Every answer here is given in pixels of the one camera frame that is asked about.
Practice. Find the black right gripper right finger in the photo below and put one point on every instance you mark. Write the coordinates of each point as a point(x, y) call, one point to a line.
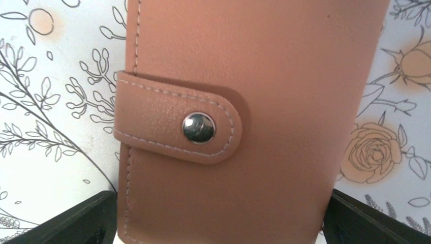
point(348, 220)

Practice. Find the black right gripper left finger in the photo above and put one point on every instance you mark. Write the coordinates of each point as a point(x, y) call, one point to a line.
point(94, 220)

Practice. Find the pink leather card holder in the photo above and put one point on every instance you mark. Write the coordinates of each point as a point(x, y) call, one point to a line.
point(233, 116)

